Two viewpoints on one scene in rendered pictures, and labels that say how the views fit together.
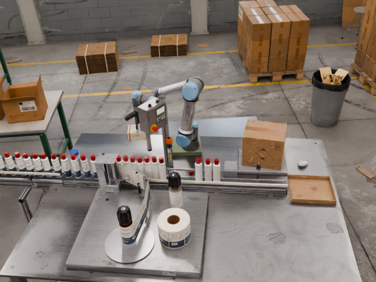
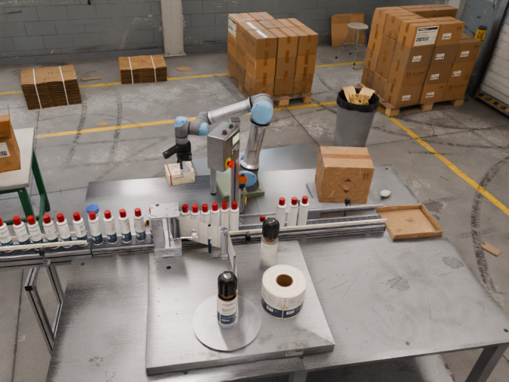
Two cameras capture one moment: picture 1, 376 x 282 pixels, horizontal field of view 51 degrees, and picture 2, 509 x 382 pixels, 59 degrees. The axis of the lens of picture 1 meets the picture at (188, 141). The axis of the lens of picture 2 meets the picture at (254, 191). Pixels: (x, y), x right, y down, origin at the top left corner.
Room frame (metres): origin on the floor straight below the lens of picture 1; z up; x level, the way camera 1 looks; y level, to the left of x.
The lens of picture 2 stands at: (0.41, 0.74, 2.54)
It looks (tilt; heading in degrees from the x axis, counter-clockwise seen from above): 36 degrees down; 340
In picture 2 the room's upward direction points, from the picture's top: 3 degrees clockwise
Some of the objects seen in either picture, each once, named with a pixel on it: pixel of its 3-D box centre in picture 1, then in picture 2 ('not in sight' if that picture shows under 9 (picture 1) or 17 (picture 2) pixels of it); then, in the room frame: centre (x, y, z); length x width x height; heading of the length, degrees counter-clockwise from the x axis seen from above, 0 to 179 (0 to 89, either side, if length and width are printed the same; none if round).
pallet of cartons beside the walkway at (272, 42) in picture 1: (269, 38); (269, 57); (5.96, -1.37, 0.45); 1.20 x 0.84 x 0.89; 2
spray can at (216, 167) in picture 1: (216, 170); (303, 211); (2.16, -0.19, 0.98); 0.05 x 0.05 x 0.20
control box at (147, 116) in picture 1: (153, 116); (223, 146); (2.30, 0.23, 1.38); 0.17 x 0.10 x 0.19; 137
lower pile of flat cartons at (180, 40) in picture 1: (169, 45); (142, 68); (6.79, 0.24, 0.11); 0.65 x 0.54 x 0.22; 88
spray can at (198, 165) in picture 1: (198, 170); (280, 213); (2.18, -0.06, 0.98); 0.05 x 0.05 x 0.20
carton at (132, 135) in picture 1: (138, 132); (179, 173); (2.70, 0.40, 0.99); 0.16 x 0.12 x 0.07; 91
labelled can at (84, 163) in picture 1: (85, 166); (125, 225); (2.30, 0.77, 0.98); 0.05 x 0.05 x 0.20
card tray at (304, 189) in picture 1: (310, 188); (408, 220); (2.06, -0.85, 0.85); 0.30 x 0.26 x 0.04; 82
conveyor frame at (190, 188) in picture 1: (172, 182); (245, 233); (2.20, 0.13, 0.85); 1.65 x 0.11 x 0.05; 82
